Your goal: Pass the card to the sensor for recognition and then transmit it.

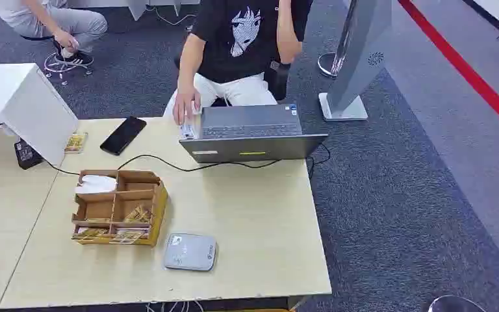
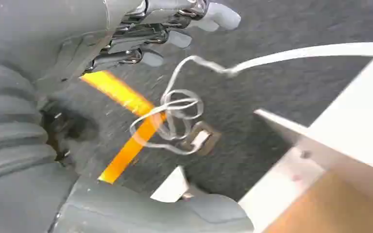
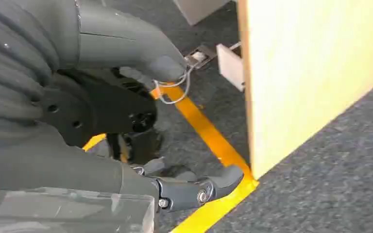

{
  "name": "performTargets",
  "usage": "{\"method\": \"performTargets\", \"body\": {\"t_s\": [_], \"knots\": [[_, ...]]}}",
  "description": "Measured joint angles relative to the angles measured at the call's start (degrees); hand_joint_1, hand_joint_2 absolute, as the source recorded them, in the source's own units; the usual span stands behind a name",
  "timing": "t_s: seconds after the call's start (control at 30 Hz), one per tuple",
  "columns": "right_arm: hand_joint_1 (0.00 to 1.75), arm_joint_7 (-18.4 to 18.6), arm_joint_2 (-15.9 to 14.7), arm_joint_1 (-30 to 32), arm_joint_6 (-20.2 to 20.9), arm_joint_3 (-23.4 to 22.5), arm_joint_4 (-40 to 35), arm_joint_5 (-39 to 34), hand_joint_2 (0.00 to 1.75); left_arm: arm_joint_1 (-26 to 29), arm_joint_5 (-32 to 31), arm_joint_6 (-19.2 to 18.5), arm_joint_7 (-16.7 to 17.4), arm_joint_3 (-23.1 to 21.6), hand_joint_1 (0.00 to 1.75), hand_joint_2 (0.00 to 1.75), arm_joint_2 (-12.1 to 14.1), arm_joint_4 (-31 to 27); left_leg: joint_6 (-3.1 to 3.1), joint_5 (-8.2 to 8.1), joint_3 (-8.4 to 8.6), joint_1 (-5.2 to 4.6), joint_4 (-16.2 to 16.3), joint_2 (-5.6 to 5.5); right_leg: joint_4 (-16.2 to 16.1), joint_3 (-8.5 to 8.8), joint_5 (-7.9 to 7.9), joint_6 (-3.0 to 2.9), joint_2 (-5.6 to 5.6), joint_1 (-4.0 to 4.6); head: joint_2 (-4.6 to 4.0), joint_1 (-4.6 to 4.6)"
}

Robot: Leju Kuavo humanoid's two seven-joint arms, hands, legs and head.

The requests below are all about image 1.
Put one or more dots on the person's right hand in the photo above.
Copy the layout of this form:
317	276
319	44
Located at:
186	101

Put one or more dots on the small white card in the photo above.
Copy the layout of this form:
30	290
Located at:
188	131

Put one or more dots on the grey laptop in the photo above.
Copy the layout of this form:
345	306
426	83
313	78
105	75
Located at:
249	129

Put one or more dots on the black smartphone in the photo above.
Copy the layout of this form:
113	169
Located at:
123	135

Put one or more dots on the person in black shirt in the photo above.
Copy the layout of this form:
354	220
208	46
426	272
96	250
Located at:
241	38

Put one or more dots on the white furniture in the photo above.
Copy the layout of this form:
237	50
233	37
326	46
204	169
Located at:
135	6

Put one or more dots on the wooden card box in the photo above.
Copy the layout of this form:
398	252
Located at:
159	206

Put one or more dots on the white cloth in box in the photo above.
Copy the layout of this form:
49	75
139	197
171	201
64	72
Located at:
96	184

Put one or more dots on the gold printed card stack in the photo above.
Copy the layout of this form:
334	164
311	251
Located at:
127	236
89	233
137	215

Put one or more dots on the chrome stool base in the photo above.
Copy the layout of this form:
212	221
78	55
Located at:
62	65

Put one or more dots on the chrome round base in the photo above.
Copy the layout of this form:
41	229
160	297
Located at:
326	64

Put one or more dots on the person in grey trousers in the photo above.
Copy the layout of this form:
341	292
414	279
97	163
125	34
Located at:
64	19

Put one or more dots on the grey card reader pad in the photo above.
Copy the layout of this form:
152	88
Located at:
190	252

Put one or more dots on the white monitor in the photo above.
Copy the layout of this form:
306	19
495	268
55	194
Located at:
30	103

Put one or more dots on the black desk device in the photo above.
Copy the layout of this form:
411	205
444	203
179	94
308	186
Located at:
26	154

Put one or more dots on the grey standing kiosk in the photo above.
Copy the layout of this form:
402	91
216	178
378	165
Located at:
359	56

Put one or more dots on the red floor tape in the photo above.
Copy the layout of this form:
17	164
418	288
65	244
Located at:
469	73

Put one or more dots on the chrome round object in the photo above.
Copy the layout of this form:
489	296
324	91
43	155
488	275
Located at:
454	305

